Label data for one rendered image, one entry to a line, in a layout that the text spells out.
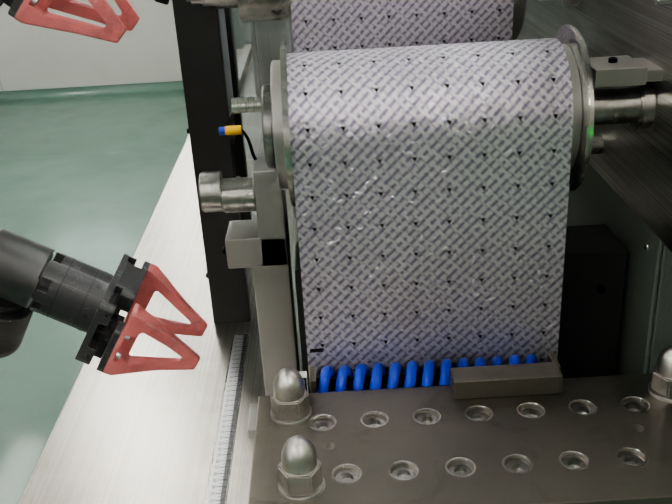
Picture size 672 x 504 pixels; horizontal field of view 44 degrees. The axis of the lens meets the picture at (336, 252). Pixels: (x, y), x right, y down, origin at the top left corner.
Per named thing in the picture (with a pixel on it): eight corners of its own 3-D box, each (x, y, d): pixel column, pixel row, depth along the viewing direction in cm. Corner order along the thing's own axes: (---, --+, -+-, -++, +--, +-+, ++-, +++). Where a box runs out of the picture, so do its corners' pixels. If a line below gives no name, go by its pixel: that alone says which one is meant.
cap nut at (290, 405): (271, 402, 75) (266, 359, 73) (312, 400, 75) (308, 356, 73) (269, 427, 71) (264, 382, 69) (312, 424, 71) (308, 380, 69)
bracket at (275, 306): (247, 412, 96) (217, 156, 83) (303, 409, 96) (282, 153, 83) (244, 440, 91) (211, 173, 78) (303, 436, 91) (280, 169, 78)
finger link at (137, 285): (184, 385, 78) (88, 346, 76) (193, 345, 84) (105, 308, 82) (214, 328, 75) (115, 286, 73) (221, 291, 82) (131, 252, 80)
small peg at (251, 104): (231, 95, 75) (230, 101, 74) (262, 93, 75) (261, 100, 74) (232, 109, 76) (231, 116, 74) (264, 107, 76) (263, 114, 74)
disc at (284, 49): (294, 171, 86) (283, 24, 79) (299, 171, 86) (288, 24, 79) (291, 235, 72) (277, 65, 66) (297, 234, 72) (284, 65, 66)
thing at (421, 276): (309, 378, 80) (295, 197, 72) (555, 364, 80) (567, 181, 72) (309, 381, 80) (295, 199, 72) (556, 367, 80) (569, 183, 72)
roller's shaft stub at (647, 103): (562, 125, 79) (565, 78, 77) (636, 121, 79) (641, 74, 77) (575, 139, 75) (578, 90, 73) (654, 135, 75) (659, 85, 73)
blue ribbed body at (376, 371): (318, 390, 80) (315, 358, 78) (544, 376, 80) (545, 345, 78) (318, 411, 77) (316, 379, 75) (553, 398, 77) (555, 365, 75)
